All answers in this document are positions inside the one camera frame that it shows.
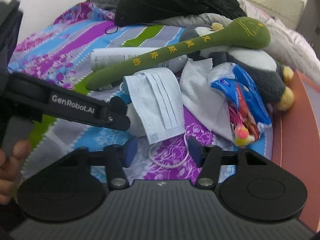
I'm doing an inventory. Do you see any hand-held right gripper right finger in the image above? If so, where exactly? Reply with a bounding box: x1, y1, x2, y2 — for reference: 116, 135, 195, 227
187, 137, 269, 188

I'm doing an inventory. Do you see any orange cardboard box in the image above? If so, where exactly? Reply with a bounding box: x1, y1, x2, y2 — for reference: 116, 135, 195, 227
271, 70, 320, 233

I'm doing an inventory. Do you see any cream padded headboard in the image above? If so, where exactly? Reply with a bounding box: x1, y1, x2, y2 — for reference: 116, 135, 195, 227
200, 0, 304, 30

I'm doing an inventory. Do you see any pink yellow small toy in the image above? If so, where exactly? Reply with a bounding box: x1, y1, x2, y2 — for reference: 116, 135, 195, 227
231, 110, 260, 147

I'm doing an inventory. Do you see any white spray can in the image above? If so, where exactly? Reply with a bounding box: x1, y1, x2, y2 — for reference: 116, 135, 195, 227
90, 47, 189, 72

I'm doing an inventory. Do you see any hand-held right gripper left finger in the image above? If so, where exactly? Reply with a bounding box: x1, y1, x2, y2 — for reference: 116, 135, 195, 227
57, 137, 139, 190

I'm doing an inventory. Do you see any dark grey blanket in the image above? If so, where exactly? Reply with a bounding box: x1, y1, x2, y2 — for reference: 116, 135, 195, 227
82, 0, 125, 20

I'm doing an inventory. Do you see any white face mask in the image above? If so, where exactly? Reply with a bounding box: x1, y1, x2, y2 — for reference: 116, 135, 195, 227
180, 59, 234, 142

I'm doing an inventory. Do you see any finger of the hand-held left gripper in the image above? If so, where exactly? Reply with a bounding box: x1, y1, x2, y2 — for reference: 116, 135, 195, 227
106, 90, 133, 132

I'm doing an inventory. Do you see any blue snack packet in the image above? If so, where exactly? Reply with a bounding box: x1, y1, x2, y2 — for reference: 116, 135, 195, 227
210, 64, 272, 140

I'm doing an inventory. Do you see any blue face mask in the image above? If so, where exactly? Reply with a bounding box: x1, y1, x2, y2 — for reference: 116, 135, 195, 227
122, 69, 190, 168

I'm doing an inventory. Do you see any person's left hand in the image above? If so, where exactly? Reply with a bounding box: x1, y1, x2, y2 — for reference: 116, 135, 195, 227
0, 140, 32, 203

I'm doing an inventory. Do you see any grey penguin plush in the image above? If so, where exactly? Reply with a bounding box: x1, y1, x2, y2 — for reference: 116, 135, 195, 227
179, 22, 295, 112

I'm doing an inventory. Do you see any green plush massage stick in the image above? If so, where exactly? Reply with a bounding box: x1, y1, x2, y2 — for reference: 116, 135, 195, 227
85, 17, 271, 90

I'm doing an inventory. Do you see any black clothing pile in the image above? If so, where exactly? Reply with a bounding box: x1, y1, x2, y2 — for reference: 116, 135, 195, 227
116, 0, 247, 27

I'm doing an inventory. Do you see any floral striped bed sheet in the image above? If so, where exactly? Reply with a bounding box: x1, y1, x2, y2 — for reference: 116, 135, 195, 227
7, 1, 275, 180

